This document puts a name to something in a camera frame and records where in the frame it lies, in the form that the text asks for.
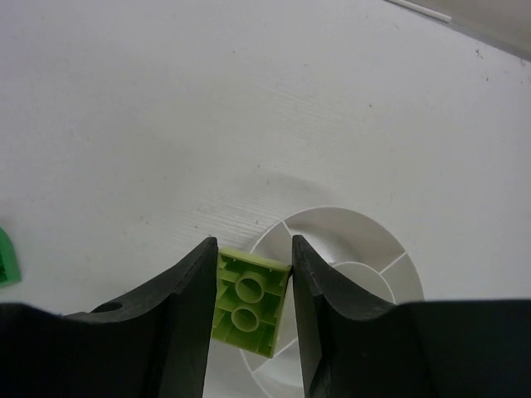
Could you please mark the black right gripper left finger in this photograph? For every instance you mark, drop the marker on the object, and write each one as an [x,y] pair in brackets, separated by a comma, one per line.
[150,342]

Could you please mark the lime green lego brick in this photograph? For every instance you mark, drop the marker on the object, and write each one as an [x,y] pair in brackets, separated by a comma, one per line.
[250,299]

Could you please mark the green 2x2 lego brick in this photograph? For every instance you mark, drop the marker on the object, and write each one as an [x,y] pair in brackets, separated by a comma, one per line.
[10,271]

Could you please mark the white strip at wall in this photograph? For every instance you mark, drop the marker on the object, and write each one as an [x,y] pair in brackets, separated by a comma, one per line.
[424,11]

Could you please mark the white round divided container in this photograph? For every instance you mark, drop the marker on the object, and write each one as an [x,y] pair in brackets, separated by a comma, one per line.
[355,245]

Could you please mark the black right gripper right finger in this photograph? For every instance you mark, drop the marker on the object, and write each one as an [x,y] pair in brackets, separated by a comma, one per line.
[355,344]

